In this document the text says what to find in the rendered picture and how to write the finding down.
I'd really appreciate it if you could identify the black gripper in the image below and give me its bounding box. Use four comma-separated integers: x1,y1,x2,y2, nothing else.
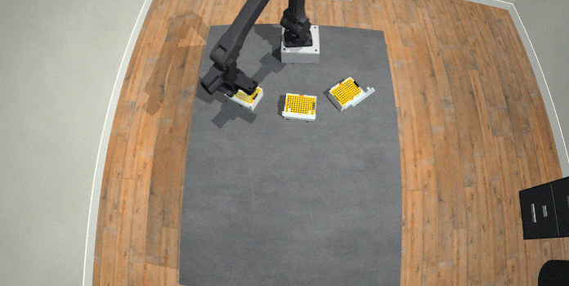
217,78,239,98

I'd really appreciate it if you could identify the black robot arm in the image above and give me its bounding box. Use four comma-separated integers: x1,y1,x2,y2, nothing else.
200,0,313,96

